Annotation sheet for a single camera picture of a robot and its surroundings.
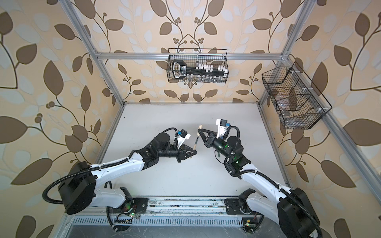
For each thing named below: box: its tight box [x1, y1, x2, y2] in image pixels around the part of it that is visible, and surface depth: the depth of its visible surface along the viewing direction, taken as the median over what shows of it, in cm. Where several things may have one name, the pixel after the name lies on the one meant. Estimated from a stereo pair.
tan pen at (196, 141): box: [192, 132, 200, 151], surface depth 74 cm
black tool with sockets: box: [172, 59, 227, 79], surface depth 84 cm
